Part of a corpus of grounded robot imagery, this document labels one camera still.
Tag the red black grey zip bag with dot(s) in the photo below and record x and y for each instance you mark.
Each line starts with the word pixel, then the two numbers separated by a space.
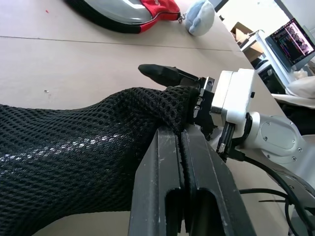
pixel 152 14

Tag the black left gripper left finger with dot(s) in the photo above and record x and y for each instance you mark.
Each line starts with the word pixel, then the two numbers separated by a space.
pixel 157 172

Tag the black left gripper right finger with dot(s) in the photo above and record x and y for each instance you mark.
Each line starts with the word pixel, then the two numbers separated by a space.
pixel 209 177

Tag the light blue plush toy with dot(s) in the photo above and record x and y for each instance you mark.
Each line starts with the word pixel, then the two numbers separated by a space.
pixel 199 18

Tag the cardboard box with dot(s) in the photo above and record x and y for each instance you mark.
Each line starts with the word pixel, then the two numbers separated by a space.
pixel 240 30

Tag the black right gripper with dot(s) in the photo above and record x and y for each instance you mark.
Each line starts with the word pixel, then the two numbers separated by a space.
pixel 204 105

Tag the beige cloth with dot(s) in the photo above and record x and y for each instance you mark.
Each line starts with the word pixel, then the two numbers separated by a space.
pixel 300 88

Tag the white metal shelf frame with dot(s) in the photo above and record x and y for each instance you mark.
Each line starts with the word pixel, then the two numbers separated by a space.
pixel 261 39

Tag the open laptop computer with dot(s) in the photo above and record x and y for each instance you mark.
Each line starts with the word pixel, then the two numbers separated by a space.
pixel 291 41

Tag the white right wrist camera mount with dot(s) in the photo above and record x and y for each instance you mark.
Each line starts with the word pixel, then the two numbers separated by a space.
pixel 236 93

